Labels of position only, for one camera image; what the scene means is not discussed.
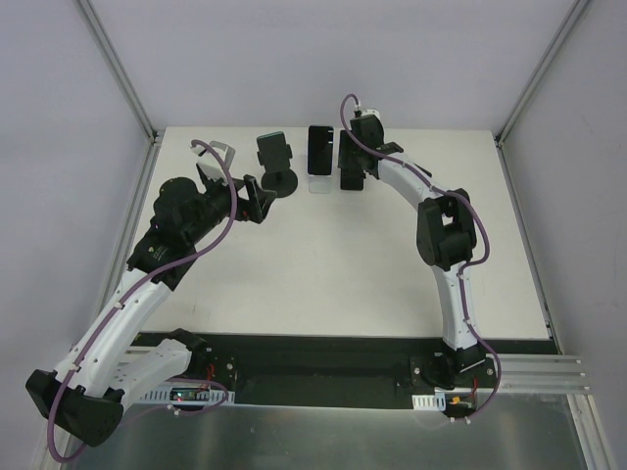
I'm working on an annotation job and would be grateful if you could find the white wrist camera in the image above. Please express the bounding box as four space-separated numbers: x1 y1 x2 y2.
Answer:
354 104 380 119
193 140 236 182

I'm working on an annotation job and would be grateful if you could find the black phone blue edge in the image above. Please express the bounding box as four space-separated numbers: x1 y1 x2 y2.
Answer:
308 125 334 176

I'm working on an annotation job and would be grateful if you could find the black phone teal edge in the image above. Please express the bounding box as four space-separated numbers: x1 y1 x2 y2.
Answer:
256 131 291 172

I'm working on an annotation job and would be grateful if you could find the black round-base phone stand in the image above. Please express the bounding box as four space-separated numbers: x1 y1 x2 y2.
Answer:
262 150 298 199

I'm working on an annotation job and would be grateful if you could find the right aluminium frame post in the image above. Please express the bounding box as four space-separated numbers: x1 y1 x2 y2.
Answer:
495 0 594 149

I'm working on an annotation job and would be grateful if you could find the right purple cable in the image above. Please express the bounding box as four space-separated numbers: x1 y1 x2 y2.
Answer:
340 93 504 427

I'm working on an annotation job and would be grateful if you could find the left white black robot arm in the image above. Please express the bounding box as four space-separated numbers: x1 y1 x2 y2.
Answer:
25 175 276 447

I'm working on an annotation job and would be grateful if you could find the right white cable duct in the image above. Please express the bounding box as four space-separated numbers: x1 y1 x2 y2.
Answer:
411 390 477 412

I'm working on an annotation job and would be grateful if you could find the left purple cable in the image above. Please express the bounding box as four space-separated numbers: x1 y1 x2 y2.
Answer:
47 139 241 462

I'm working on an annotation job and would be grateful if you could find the silver folding phone stand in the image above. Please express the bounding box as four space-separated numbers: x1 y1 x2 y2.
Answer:
309 175 332 194

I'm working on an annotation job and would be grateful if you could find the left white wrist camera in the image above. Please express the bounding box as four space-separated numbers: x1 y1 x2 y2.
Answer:
193 140 236 182

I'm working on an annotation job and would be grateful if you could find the left aluminium frame post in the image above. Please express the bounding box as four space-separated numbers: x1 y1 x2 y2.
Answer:
73 0 159 144

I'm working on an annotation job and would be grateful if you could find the black folding phone stand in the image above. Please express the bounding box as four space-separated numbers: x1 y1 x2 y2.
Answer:
338 130 365 191

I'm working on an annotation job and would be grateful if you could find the aluminium frame post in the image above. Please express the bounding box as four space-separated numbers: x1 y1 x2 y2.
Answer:
495 0 594 149
73 0 159 144

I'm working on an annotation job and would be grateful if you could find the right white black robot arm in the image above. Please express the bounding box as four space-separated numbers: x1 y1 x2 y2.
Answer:
340 111 486 390

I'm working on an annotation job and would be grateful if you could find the purple cable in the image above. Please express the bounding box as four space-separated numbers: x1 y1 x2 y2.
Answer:
340 93 504 427
47 139 241 462

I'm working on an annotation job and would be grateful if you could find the white cable duct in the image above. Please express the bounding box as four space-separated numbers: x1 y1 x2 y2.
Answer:
139 386 235 406
411 390 477 412

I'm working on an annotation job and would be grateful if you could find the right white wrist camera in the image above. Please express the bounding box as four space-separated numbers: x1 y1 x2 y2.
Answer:
354 104 380 119

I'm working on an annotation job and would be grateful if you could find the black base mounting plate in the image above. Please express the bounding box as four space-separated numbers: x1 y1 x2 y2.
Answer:
136 331 499 407

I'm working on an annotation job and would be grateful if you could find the left white cable duct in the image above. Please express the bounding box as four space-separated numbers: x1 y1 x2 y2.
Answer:
139 386 235 406

